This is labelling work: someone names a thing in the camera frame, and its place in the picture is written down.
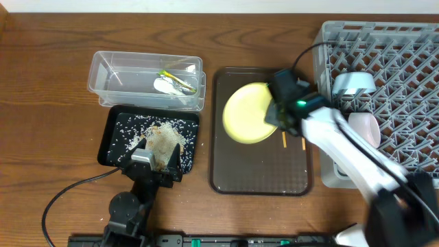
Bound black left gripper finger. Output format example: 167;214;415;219
132;138;147;152
167;143;180;170

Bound rice food leftovers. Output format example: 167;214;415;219
106;113;199;174

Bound yellow round plate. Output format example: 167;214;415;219
222;82;277;144

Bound green snack wrapper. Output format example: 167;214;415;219
158;70;197;93

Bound blue bowl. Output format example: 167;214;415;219
331;72;376;95

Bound pink bowl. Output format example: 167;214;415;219
348;113;381;148

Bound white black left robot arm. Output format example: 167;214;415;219
100;139;182;247

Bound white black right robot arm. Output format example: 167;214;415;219
265;93;438;247

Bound black food waste tray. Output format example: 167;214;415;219
97;105;200;174

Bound white crumpled paper waste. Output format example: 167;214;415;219
153;78;193;106

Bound clear plastic waste bin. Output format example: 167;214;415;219
88;51;206;112

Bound grey dishwasher rack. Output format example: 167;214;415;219
312;21;438;185

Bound brown serving tray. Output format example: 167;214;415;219
209;67;313;197

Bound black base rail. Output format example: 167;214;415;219
67;235;337;247

